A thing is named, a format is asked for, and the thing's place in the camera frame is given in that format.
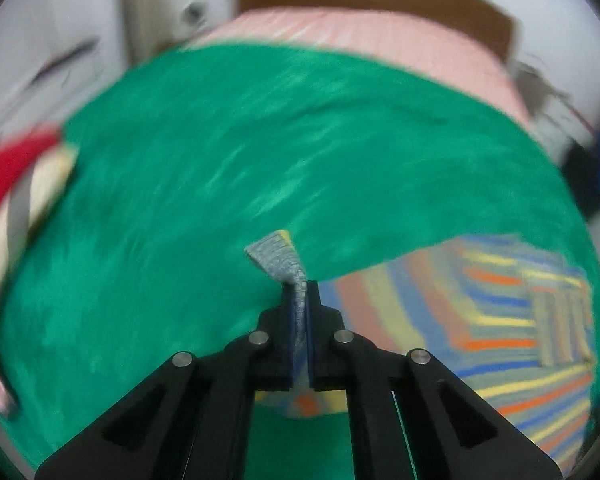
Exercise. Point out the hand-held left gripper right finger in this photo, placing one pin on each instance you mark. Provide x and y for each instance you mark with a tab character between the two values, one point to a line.
325	350

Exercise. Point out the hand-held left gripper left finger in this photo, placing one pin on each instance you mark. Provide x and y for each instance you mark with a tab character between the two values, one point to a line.
294	355

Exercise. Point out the striped knit sweater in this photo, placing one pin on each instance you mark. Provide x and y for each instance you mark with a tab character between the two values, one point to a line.
480	320

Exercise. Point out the dark clothes on chair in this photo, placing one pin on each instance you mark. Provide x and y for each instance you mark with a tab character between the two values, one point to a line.
582	185

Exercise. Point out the green velvet blanket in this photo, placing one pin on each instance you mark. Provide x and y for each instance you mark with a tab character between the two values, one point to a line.
204	185

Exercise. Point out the striped folded cloth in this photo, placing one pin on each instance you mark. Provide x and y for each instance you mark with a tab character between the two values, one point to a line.
39	195

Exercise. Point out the pink striped bedsheet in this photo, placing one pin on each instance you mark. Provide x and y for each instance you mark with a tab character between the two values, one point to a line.
380	45

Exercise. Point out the white desk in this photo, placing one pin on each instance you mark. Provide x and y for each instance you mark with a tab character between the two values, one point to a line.
555	105

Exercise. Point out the red folded cloth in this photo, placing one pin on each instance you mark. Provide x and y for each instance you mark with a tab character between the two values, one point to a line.
9	175

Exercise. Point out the beige curtain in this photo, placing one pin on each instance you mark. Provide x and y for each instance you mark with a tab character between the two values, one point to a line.
132	10

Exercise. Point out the white security camera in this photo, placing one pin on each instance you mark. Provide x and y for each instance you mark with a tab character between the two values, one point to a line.
193	12

